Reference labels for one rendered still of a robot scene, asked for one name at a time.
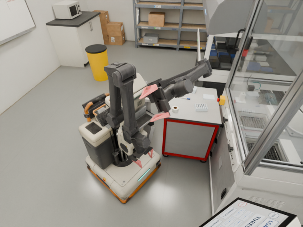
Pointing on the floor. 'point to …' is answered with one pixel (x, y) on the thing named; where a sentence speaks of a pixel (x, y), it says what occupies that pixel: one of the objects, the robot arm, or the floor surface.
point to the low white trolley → (191, 126)
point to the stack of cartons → (111, 29)
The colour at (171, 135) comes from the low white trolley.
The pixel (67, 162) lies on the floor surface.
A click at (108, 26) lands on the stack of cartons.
